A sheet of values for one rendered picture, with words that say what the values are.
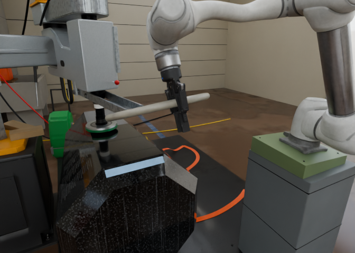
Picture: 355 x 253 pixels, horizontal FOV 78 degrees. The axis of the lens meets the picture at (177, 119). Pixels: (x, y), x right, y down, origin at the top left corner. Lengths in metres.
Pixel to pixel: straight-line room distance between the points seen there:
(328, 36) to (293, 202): 0.78
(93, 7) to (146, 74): 5.46
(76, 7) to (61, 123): 1.98
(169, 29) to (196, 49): 6.85
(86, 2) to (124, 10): 5.26
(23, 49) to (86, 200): 1.21
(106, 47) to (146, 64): 5.33
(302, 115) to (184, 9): 0.89
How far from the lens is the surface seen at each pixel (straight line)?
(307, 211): 1.31
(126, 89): 6.72
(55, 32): 1.94
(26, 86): 4.32
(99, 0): 1.49
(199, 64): 7.58
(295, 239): 1.41
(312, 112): 1.28
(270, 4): 0.99
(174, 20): 0.63
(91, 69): 1.46
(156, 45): 0.79
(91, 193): 1.18
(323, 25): 0.95
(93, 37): 1.47
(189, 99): 0.83
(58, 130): 3.22
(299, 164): 1.21
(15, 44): 1.94
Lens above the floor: 1.39
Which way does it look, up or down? 18 degrees down
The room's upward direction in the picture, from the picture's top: straight up
